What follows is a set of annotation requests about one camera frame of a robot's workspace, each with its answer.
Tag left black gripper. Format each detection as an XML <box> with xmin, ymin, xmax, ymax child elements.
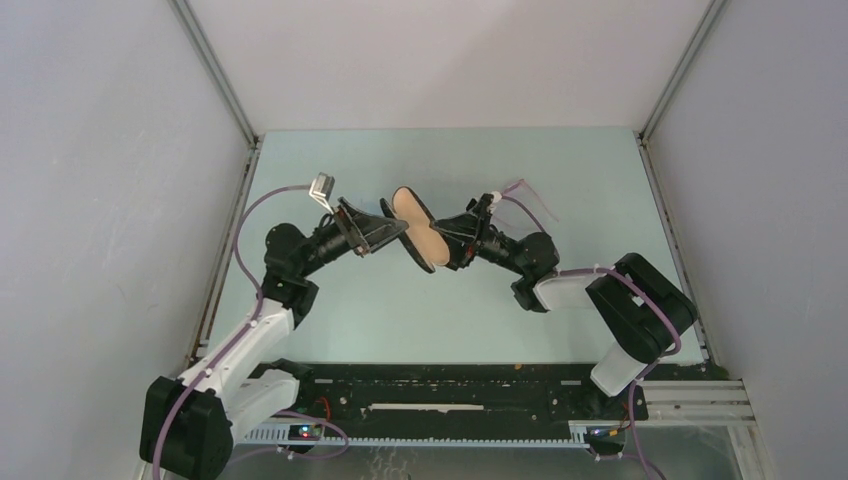
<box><xmin>298</xmin><ymin>198</ymin><xmax>408</xmax><ymax>279</ymax></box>

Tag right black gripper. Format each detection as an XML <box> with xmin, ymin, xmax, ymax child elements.
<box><xmin>419</xmin><ymin>198</ymin><xmax>529</xmax><ymax>276</ymax></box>

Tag black glasses case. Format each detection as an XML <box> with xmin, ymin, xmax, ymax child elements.
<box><xmin>380</xmin><ymin>186</ymin><xmax>450</xmax><ymax>274</ymax></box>

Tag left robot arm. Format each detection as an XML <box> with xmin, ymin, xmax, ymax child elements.
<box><xmin>139</xmin><ymin>199</ymin><xmax>409</xmax><ymax>479</ymax></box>

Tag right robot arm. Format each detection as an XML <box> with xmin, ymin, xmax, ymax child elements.
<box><xmin>430</xmin><ymin>194</ymin><xmax>699</xmax><ymax>418</ymax></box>

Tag pink transparent sunglasses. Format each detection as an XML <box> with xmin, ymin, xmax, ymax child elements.
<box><xmin>495</xmin><ymin>178</ymin><xmax>560</xmax><ymax>231</ymax></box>

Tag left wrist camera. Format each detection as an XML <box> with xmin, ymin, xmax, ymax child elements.
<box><xmin>308</xmin><ymin>172</ymin><xmax>336</xmax><ymax>215</ymax></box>

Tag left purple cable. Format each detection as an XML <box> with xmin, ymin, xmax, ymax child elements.
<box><xmin>150</xmin><ymin>184</ymin><xmax>316</xmax><ymax>480</ymax></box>

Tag grey cable duct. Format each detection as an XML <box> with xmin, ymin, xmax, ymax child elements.
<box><xmin>231</xmin><ymin>423</ymin><xmax>598</xmax><ymax>450</ymax></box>

